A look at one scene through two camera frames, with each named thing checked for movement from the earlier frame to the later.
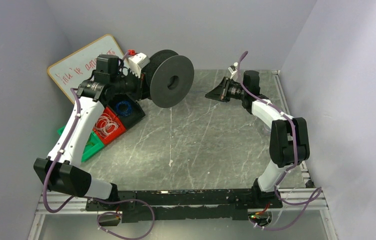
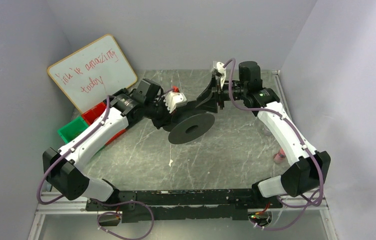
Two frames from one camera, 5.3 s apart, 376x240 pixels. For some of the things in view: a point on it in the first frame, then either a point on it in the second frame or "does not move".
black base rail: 141,205 does not move
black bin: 127,109 does not move
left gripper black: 140,87 to 160,120
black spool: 168,77 to 187,123
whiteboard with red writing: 77,66 does not move
